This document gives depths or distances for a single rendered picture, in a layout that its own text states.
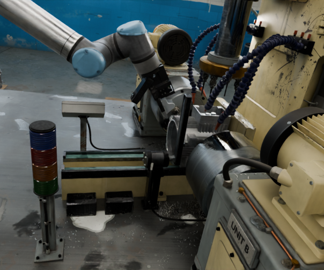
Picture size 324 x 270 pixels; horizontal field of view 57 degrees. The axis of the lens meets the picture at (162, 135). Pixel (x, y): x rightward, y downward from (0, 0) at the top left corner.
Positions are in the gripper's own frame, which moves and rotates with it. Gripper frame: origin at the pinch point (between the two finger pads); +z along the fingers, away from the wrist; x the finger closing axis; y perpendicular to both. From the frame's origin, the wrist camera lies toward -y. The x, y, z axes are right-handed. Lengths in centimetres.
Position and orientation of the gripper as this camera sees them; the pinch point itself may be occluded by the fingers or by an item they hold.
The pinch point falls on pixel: (164, 116)
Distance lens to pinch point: 117.3
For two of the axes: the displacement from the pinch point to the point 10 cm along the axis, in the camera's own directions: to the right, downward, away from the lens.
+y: 9.0, -4.4, 0.0
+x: -2.2, -4.7, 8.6
